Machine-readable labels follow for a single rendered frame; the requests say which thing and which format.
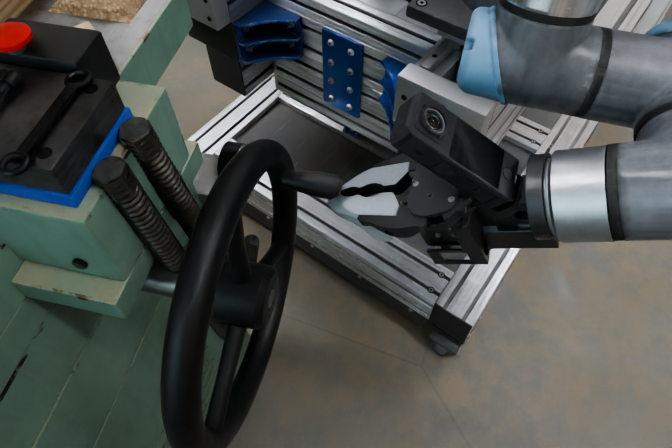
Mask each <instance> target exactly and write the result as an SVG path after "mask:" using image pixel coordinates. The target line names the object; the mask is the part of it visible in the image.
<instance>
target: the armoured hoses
mask: <svg viewBox="0 0 672 448"><path fill-rule="evenodd" d="M118 137H119V140H120V142H121V143H122V145H123V146H125V147H127V148H129V149H130V151H131V152H132V153H133V154H134V157H135V158H136V159H137V162H140V167H143V171H144V172H145V174H146V176H148V179H149V180H150V181H151V183H152V184H153V187H154V188H155V189H156V191H157V192H158V194H159V195H160V196H161V198H162V199H163V202H164V203H165V205H166V206H167V207H168V209H169V210H170V212H171V213H172V215H173V216H174V217H175V219H176V220H177V222H178V223H179V225H180V226H181V227H182V229H183V230H184V232H185V233H186V235H187V236H188V238H189V239H190V236H191V233H192V231H193V228H194V226H195V223H196V220H197V218H198V216H199V213H200V211H201V209H200V208H199V205H198V204H197V202H196V201H195V198H194V197H193V195H192V194H191V193H190V190H189V189H188V187H187V186H186V183H185V182H184V181H183V179H182V178H181V175H180V174H179V172H178V170H177V169H176V166H175V165H173V162H172V161H171V159H170V157H169V156H168V153H167V152H166V151H165V148H164V147H163V146H162V143H161V142H160V138H159V136H158V135H157V133H156V131H155V130H154V128H153V126H152V125H151V123H150V121H149V120H146V119H145V118H142V117H133V118H131V119H128V120H126V121H125V122H124V123H122V124H121V125H120V128H119V130H118ZM91 178H92V180H93V181H94V182H95V183H96V185H97V186H99V187H100V188H101V189H104V190H105V193H106V194H108V195H109V199H112V200H113V204H116V208H119V212H120V213H122V214H123V217H126V220H127V221H128V222H129V224H130V225H131V226H132V228H133V229H134V231H135V232H136V233H137V235H138V236H139V237H140V239H141V240H142V241H143V242H144V243H145V245H146V246H147V247H148V249H149V250H150V252H151V253H153V255H154V256H155V257H156V259H157V260H158V262H159V263H160V264H161V265H162V266H163V267H164V268H165V269H167V270H168V271H171V272H177V271H179V270H180V266H181V263H182V260H183V257H184V253H185V250H184V247H182V245H181V243H180V242H179V240H178V239H177V237H176V236H175V235H174V233H173V232H172V230H171V229H170V228H169V226H168V225H167V222H166V221H165V220H164V218H163V217H162V216H161V214H160V213H159V212H158V209H157V208H156V207H155V205H154V204H153V202H152V201H151V200H150V198H149V196H148V195H147V194H146V192H145V191H144V190H143V187H142V186H141V185H140V182H139V180H138V178H137V177H136V175H135V174H134V172H133V171H132V169H131V168H130V167H129V165H128V164H127V162H125V161H124V160H123V159H122V158H121V157H116V156H111V157H108V158H104V159H103V160H101V161H100V162H98V163H97V164H96V165H95V167H94V169H93V171H92V177H91ZM259 241H260V240H259V237H257V236H256V235H252V234H250V235H247V236H246V237H245V244H246V249H247V253H248V258H249V261H252V262H257V258H258V251H259ZM209 325H210V327H211V328H212V329H213V330H214V332H215V333H216V334H217V335H218V336H219V337H220V338H221V339H222V340H224V339H225V335H226V330H227V325H228V324H227V323H222V322H218V321H216V320H215V319H214V317H213V315H212V313H211V318H210V323H209Z"/></svg>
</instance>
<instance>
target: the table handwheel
mask: <svg viewBox="0 0 672 448"><path fill-rule="evenodd" d="M284 170H292V171H295V168H294V165H293V162H292V159H291V157H290V155H289V153H288V151H287V150H286V149H285V148H284V147H283V146H282V145H281V144H280V143H278V142H276V141H274V140H270V139H259V140H255V141H253V142H251V143H249V144H247V145H246V146H244V147H243V148H242V149H240V150H239V151H238V152H237V153H236V154H235V155H234V156H233V157H232V159H231V160H230V161H229V162H228V163H227V165H226V166H225V167H224V169H223V170H222V172H221V173H220V175H219V176H218V178H217V180H216V181H215V183H214V185H213V187H212V188H211V190H210V192H209V194H208V196H207V198H206V200H205V202H204V204H203V207H202V209H201V211H200V213H199V216H198V218H197V220H196V223H195V226H194V228H193V231H192V233H191V236H190V239H189V242H188V245H187V248H186V251H185V253H184V257H183V260H182V263H181V266H180V270H179V271H177V272H171V271H168V270H167V269H165V268H164V267H163V266H162V265H161V264H160V263H159V262H158V260H157V259H156V260H155V262H154V264H153V266H152V268H151V270H150V272H149V274H148V276H147V278H146V280H145V283H144V285H143V287H142V289H141V291H142V292H147V293H152V294H156V295H161V296H165V297H170V298H172V301H171V306H170V311H169V316H168V321H167V327H166V332H165V339H164V346H163V355H162V365H161V382H160V398H161V412H162V419H163V425H164V429H165V433H166V437H167V440H168V442H169V444H170V446H171V448H226V447H227V446H228V445H229V444H230V443H231V441H232V440H233V439H234V437H235V436H236V434H237V433H238V431H239V429H240V428H241V426H242V424H243V422H244V420H245V418H246V416H247V414H248V412H249V410H250V408H251V406H252V404H253V401H254V399H255V397H256V394H257V392H258V389H259V387H260V384H261V381H262V379H263V376H264V373H265V370H266V368H267V365H268V362H269V359H270V356H271V352H272V349H273V346H274V342H275V339H276V335H277V332H278V328H279V324H280V320H281V316H282V312H283V308H284V304H285V299H286V295H287V290H288V285H289V279H290V274H291V268H292V262H293V255H294V247H295V239H296V228H297V208H298V195H297V191H295V190H292V189H289V188H286V187H282V184H281V181H282V175H283V172H284ZM266 171H267V173H268V176H269V179H270V184H271V190H272V202H273V224H272V238H271V247H270V248H269V250H268V251H267V252H266V254H265V255H264V256H263V258H262V259H261V260H260V261H259V262H258V263H257V262H252V261H249V258H248V253H247V249H246V244H245V237H244V229H243V222H242V211H243V209H244V207H245V205H246V203H247V200H248V199H249V197H250V195H251V193H252V191H253V189H254V187H255V186H256V184H257V183H258V181H259V180H260V178H261V177H262V176H263V175H264V173H265V172H266ZM227 252H228V257H229V260H227V261H226V262H224V261H225V258H226V255H227ZM211 313H212V315H213V317H214V319H215V320H216V321H218V322H222V323H227V324H228V325H227V330H226V335H225V339H224V344H223V349H222V353H221V358H220V363H219V367H218V372H217V376H216V380H215V384H214V388H213V392H212V396H211V400H210V403H209V407H208V411H207V415H206V419H205V423H204V419H203V412H202V375H203V363H204V354H205V347H206V340H207V334H208V328H209V323H210V318H211ZM247 328H250V329H253V331H252V334H251V337H250V340H249V343H248V346H247V349H246V352H245V355H244V357H243V360H242V363H241V365H240V367H239V370H238V372H237V375H236V377H235V379H234V375H235V371H236V368H237V364H238V360H239V356H240V352H241V349H242V345H243V341H244V337H245V333H246V330H247ZM233 379H234V381H233Z"/></svg>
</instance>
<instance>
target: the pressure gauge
mask: <svg viewBox="0 0 672 448"><path fill-rule="evenodd" d="M246 145H247V143H238V142H232V141H227V142H226V143H225V144H224V145H223V147H222V149H221V151H220V154H219V158H218V165H217V172H218V176H219V175H220V173H221V172H222V170H223V169H224V167H225V166H226V165H227V163H228V162H229V161H230V160H231V159H232V157H233V156H234V155H235V154H236V153H237V152H238V151H239V150H240V149H242V148H243V147H244V146H246Z"/></svg>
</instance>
